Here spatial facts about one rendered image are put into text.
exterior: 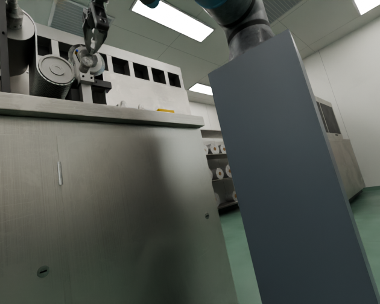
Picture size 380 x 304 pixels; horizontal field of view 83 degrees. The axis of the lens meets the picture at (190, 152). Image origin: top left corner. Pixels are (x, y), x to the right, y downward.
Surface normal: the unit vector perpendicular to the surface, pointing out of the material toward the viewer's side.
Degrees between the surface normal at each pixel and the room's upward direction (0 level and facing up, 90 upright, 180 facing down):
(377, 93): 90
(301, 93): 90
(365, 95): 90
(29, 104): 90
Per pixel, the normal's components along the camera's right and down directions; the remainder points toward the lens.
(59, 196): 0.65, -0.26
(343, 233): -0.58, -0.03
